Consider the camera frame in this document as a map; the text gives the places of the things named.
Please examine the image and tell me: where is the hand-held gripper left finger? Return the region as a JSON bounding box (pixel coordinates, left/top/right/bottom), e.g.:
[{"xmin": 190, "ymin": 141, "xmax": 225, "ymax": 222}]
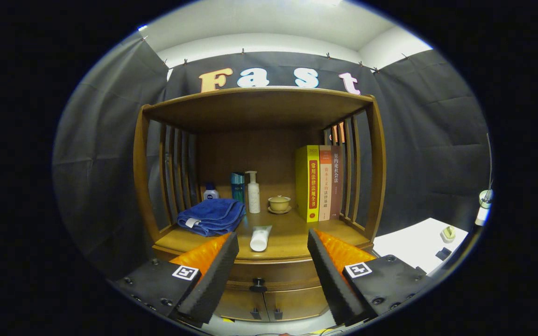
[{"xmin": 113, "ymin": 232, "xmax": 240, "ymax": 328}]

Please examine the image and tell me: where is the wooden cabinet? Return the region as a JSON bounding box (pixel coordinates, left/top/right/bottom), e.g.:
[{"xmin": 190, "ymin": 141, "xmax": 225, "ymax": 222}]
[{"xmin": 133, "ymin": 87, "xmax": 387, "ymax": 322}]

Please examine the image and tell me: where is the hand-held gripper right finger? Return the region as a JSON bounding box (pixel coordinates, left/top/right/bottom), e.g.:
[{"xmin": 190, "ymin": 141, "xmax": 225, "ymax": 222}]
[{"xmin": 307, "ymin": 228, "xmax": 431, "ymax": 327}]

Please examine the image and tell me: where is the teal blue bottle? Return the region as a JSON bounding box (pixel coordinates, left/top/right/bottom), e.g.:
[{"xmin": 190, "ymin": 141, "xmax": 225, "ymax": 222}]
[{"xmin": 230, "ymin": 172, "xmax": 246, "ymax": 203}]

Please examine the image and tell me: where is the beige lidded teacup with saucer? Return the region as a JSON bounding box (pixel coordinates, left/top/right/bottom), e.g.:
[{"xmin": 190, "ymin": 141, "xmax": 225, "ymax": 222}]
[{"xmin": 267, "ymin": 195, "xmax": 292, "ymax": 215}]

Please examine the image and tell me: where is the white pump bottle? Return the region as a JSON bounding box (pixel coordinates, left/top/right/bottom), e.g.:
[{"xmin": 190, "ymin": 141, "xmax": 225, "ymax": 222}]
[{"xmin": 245, "ymin": 170, "xmax": 261, "ymax": 214}]

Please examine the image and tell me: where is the black backdrop cloth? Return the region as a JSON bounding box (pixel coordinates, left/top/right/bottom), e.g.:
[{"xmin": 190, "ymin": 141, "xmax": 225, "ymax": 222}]
[{"xmin": 53, "ymin": 30, "xmax": 491, "ymax": 280}]

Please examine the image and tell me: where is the yellow book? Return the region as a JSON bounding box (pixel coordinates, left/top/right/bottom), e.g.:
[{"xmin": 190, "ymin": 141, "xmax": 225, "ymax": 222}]
[{"xmin": 295, "ymin": 145, "xmax": 321, "ymax": 223}]

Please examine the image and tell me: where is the wooden cabinet door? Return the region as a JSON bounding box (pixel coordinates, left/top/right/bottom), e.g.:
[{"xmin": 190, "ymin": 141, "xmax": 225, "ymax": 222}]
[
  {"xmin": 215, "ymin": 290, "xmax": 269, "ymax": 322},
  {"xmin": 263, "ymin": 286, "xmax": 330, "ymax": 322}
]

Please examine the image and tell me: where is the white side cabinet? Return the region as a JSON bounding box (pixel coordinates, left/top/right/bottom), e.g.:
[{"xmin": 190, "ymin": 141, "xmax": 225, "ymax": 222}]
[{"xmin": 373, "ymin": 217, "xmax": 469, "ymax": 275}]

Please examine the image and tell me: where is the white green cosmetic tube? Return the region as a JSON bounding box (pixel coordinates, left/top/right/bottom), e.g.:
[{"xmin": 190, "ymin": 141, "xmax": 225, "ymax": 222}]
[{"xmin": 249, "ymin": 225, "xmax": 273, "ymax": 252}]

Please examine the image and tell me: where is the brown book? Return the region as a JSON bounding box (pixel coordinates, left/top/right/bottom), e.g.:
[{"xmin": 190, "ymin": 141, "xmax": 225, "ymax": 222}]
[{"xmin": 330, "ymin": 145, "xmax": 344, "ymax": 220}]

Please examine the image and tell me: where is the small white container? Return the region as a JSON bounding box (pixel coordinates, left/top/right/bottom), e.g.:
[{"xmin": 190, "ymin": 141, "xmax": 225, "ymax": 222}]
[{"xmin": 474, "ymin": 189, "xmax": 494, "ymax": 227}]

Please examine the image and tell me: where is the orange white book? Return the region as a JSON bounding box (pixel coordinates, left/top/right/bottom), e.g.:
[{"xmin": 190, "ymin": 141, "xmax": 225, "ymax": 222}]
[{"xmin": 319, "ymin": 145, "xmax": 333, "ymax": 222}]

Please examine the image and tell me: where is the blue folded towel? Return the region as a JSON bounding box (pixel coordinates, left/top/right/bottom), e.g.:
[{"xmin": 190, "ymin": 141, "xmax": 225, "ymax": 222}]
[{"xmin": 177, "ymin": 198, "xmax": 247, "ymax": 237}]

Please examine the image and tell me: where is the wooden drawer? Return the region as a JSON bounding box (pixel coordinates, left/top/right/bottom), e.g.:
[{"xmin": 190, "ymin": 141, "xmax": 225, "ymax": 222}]
[{"xmin": 152, "ymin": 243, "xmax": 375, "ymax": 292}]

